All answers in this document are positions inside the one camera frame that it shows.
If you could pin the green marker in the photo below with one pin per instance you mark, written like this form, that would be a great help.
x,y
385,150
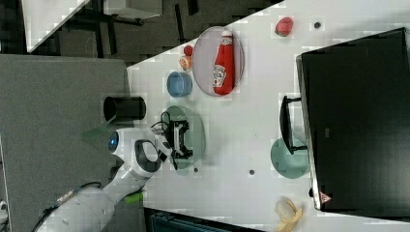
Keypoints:
x,y
133,198

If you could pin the green mug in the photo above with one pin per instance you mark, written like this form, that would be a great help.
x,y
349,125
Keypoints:
x,y
291,166

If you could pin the small red tomato toy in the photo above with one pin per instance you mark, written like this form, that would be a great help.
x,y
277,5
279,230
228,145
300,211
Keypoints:
x,y
188,50

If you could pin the black cylinder post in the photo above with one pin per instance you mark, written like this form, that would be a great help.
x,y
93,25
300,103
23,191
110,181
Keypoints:
x,y
113,172
124,109

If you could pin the red ketchup bottle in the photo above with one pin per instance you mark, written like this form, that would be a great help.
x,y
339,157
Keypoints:
x,y
224,67

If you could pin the orange slice toy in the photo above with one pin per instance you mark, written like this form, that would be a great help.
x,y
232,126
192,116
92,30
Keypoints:
x,y
185,62

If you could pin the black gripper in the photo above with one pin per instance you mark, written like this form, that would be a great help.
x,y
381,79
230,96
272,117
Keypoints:
x,y
175,136

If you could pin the red strawberry toy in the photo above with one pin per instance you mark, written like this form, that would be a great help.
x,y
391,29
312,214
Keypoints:
x,y
284,27

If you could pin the blue bowl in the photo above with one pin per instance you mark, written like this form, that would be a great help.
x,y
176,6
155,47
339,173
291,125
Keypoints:
x,y
179,84

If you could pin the black toaster oven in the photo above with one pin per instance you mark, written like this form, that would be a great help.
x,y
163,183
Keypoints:
x,y
355,98

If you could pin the green plastic strainer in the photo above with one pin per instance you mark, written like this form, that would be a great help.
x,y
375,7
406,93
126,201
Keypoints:
x,y
194,138

